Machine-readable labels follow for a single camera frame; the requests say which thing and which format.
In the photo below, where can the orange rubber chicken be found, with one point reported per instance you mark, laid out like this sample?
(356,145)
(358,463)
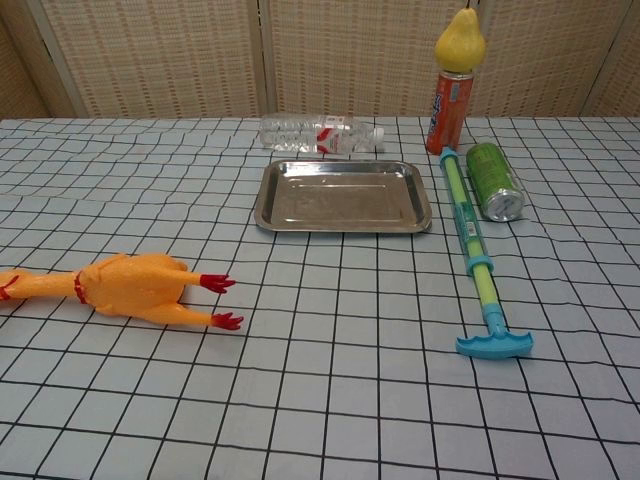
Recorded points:
(135,290)

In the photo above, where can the rectangular metal tray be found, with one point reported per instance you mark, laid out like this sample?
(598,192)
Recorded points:
(340,200)

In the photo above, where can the clear plastic water bottle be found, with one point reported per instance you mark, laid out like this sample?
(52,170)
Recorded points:
(300,134)

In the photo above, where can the blue green water pump toy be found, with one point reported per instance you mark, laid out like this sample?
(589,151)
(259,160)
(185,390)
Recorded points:
(462,210)

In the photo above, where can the checked grey tablecloth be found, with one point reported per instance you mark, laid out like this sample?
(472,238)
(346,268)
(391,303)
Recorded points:
(320,400)

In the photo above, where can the orange drink can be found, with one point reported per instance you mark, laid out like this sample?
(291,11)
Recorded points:
(447,115)

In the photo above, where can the green drink can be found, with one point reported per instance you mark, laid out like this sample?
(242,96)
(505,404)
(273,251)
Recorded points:
(492,175)

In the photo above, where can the yellow pear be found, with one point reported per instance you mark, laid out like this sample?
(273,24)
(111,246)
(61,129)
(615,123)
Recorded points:
(460,47)

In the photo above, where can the woven folding screen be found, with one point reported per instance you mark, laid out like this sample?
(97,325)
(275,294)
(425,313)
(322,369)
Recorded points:
(150,50)

